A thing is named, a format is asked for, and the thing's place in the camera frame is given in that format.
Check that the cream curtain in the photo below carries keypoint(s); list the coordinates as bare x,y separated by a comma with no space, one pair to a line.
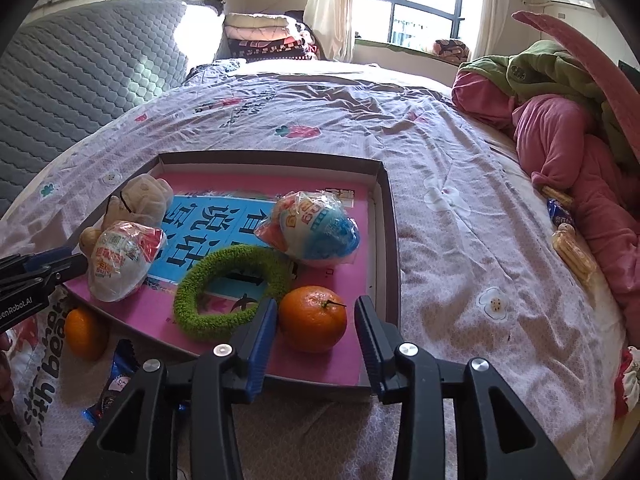
330,5

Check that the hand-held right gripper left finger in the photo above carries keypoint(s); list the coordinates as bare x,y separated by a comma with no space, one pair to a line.
262,345

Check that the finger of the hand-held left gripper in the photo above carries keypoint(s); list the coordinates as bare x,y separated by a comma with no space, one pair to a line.
70,267
45,260

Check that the large yellow snack packet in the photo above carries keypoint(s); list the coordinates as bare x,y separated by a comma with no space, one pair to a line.
575,252

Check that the blue cookie packet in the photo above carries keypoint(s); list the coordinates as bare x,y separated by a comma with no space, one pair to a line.
117,375

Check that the cream folded blanket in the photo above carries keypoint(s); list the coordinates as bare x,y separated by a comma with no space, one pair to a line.
260,21

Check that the white sheer curtain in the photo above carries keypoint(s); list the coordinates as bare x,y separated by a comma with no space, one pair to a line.
490,5

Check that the small blue snack packet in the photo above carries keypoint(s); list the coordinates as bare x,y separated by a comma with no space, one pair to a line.
561,214

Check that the blue wrapped toy egg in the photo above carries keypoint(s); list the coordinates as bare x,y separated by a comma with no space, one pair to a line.
320,232

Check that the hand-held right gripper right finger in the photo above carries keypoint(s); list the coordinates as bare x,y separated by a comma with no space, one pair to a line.
372,350

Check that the pink and green blanket pile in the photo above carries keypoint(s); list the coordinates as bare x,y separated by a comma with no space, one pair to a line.
560,135

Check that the red toy egg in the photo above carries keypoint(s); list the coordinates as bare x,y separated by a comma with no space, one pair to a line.
120,265

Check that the grey quilted mattress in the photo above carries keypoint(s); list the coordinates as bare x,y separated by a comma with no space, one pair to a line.
75,75

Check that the dark patterned folded blanket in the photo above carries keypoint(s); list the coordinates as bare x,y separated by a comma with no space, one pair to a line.
275,45

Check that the cream plush toy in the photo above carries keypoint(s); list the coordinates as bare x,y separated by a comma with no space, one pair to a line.
145,200

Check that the brown cardboard box tray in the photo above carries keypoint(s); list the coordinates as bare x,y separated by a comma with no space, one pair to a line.
210,190

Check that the orange with stem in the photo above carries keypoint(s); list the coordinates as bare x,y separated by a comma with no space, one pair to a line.
312,320

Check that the green fuzzy scrunchie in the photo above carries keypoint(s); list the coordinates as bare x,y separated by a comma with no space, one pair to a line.
200,320

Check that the person's left hand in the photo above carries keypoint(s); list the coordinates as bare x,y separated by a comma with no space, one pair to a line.
5,375

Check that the small yellow snack packet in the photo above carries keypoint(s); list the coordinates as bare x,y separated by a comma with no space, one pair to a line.
557,195

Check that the green garment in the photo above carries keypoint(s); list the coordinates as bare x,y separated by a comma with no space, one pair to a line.
545,70

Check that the window with dark frame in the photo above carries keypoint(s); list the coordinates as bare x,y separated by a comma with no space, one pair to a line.
425,15

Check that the floral bed sheet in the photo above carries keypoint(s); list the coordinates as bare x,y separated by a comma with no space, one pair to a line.
475,185

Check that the patterned cloth bundle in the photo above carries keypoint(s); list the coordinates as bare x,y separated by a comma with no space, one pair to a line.
452,50

